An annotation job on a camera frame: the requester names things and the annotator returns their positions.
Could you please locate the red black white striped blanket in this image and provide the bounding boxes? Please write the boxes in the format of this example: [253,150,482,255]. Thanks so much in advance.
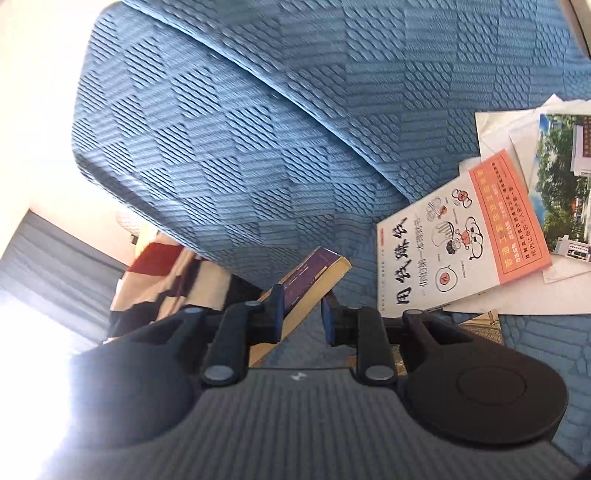
[111,231,259,324]

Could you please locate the purple book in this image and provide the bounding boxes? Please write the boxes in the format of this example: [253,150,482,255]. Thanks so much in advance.
[248,247,352,369]

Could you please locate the white paper sheet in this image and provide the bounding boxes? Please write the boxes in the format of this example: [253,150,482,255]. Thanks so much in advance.
[475,95,591,162]

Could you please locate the white cartoon book orange band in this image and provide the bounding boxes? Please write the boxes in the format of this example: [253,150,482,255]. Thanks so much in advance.
[376,148,553,319]

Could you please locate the photo cover notebook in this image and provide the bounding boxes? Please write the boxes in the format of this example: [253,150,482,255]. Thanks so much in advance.
[526,113,591,264]

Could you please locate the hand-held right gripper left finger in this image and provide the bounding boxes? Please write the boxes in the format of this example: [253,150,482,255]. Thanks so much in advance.
[152,284,286,386]

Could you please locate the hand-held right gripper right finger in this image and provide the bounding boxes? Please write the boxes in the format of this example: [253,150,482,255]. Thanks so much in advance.
[322,294,481,385]

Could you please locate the white paper booklet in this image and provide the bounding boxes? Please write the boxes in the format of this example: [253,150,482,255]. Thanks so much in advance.
[445,254,591,315]

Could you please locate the brown gold book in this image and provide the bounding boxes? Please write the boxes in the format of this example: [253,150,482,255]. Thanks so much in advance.
[351,309,504,374]

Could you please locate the grey curtain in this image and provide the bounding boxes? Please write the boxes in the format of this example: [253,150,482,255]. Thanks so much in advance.
[0,210,127,333]

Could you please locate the blue textured sofa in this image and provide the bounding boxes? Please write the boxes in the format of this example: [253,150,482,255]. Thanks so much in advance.
[71,0,591,467]

